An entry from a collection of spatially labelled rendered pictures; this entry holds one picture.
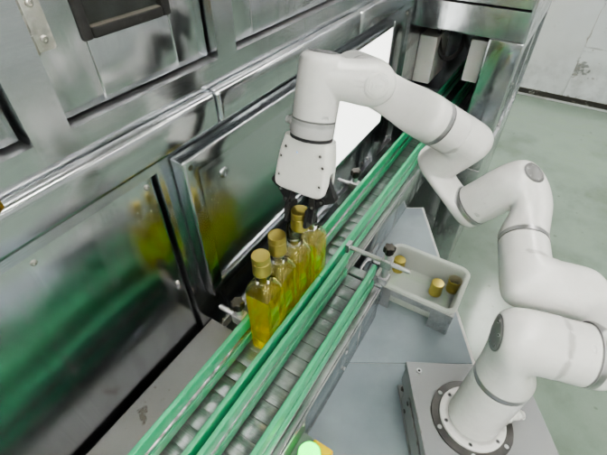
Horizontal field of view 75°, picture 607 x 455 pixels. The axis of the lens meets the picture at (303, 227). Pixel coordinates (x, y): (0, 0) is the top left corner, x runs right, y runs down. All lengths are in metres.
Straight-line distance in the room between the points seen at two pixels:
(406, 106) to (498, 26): 0.83
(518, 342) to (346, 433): 0.47
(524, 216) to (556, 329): 0.22
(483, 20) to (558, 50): 2.89
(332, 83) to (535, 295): 0.46
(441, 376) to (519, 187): 0.42
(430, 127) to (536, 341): 0.37
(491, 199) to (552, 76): 3.70
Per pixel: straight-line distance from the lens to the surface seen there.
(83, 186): 0.58
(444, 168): 0.84
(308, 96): 0.65
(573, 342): 0.69
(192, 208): 0.72
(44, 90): 0.55
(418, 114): 0.76
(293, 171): 0.70
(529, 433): 0.97
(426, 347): 1.12
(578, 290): 0.76
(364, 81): 0.65
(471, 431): 0.87
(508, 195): 0.82
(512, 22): 1.55
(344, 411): 1.00
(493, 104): 1.64
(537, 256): 0.76
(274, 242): 0.73
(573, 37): 4.40
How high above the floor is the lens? 1.67
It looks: 43 degrees down
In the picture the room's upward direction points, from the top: straight up
